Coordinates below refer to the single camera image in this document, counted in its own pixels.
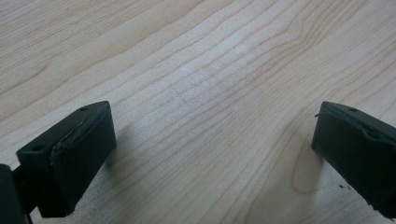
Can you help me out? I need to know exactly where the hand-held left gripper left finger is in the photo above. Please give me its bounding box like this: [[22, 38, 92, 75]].
[[16, 100, 118, 218]]

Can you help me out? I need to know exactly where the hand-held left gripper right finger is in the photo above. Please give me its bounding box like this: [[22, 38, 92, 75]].
[[311, 101, 396, 220]]

